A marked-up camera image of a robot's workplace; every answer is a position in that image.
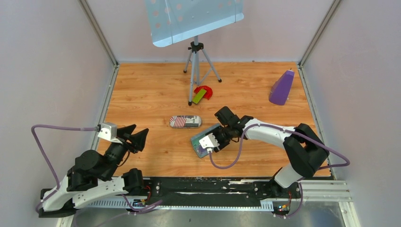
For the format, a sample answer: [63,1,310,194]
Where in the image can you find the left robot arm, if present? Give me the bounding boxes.
[31,122,149,218]

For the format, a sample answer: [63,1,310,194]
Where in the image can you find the white slotted cable duct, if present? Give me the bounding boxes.
[86,198,274,212]

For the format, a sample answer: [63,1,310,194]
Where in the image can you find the green rectangular block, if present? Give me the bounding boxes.
[192,88,207,105]

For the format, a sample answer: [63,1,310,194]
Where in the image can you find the light blue perforated board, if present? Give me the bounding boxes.
[145,0,244,47]

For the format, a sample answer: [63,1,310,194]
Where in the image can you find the striped printed glasses pouch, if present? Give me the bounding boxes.
[169,115,202,129]

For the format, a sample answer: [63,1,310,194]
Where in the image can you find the grey glasses case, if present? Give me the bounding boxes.
[190,123,220,156]

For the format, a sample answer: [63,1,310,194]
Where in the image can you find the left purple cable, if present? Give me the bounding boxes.
[30,124,98,214]

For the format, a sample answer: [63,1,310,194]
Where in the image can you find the grey tripod stand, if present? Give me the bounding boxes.
[183,35,222,106]

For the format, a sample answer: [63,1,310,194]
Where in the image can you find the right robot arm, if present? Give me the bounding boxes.
[206,106,329,198]

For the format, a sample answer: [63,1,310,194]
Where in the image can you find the red curved plastic piece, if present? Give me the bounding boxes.
[194,86,213,100]

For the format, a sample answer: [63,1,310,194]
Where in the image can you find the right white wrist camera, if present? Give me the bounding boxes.
[199,133,220,153]

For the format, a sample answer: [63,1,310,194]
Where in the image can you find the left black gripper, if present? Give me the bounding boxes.
[103,124,149,180]

